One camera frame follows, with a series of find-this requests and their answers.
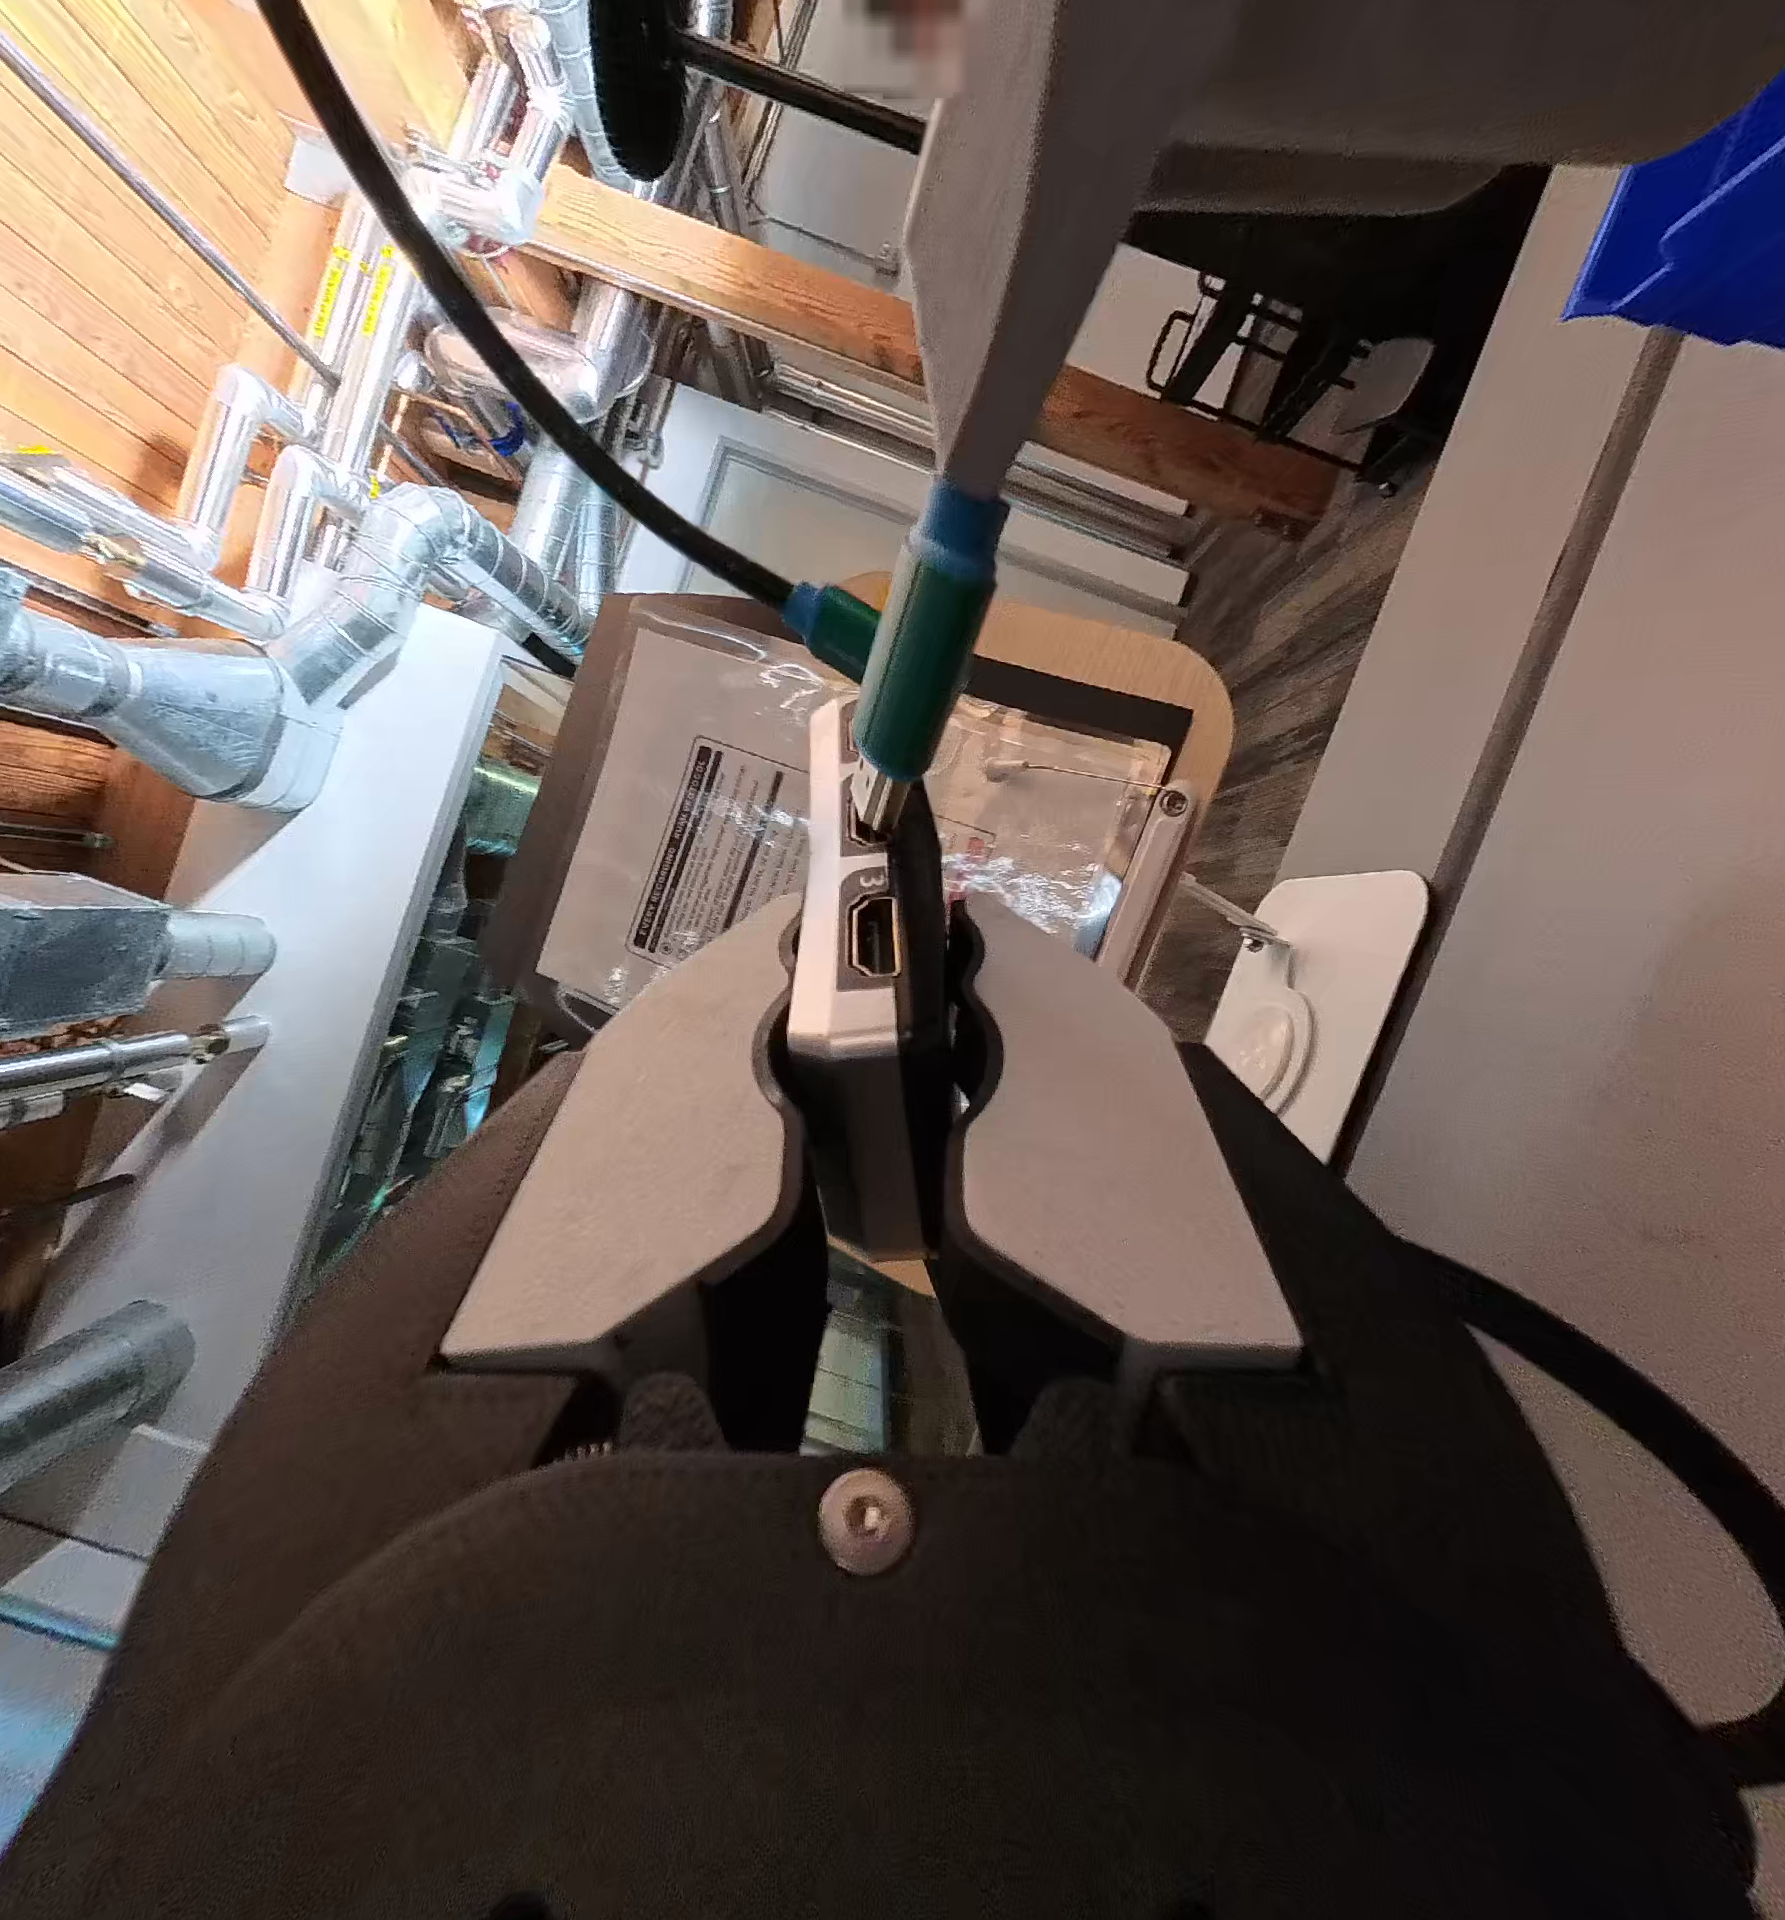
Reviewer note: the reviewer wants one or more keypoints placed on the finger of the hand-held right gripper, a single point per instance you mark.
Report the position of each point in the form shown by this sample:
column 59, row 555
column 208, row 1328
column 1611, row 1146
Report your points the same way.
column 1013, row 270

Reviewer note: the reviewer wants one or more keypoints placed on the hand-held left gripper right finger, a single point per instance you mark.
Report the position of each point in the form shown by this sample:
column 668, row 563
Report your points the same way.
column 1118, row 1184

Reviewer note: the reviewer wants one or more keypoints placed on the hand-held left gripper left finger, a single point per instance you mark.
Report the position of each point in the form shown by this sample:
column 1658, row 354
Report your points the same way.
column 639, row 1169

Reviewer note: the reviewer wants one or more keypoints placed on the silver hdmi switch box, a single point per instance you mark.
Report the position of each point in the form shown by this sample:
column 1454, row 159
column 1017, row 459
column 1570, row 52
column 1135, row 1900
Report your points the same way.
column 863, row 1110

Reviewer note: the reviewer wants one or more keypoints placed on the wooden ceiling beam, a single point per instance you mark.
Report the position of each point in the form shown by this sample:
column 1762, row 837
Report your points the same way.
column 772, row 283

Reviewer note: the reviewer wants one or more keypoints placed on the white plastic plate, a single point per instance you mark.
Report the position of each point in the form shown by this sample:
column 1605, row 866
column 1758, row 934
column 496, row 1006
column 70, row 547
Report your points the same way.
column 1358, row 960

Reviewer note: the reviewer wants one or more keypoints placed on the black ribbed disc with rod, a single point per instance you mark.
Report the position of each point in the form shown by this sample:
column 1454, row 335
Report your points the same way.
column 639, row 74

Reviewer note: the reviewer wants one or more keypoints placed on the label-covered wooden board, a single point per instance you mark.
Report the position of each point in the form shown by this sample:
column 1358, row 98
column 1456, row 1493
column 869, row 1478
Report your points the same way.
column 712, row 706

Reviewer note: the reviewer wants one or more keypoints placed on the silver insulated ceiling pipes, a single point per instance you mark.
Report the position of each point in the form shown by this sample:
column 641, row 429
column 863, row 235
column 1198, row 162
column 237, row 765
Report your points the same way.
column 233, row 720

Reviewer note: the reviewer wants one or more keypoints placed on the blue plastic bin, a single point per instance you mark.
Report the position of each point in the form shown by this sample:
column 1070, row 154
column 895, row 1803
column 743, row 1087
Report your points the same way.
column 1732, row 224

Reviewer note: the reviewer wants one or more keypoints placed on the black metal chair frame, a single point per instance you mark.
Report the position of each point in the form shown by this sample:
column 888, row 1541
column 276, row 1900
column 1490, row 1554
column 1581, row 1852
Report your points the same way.
column 1253, row 345

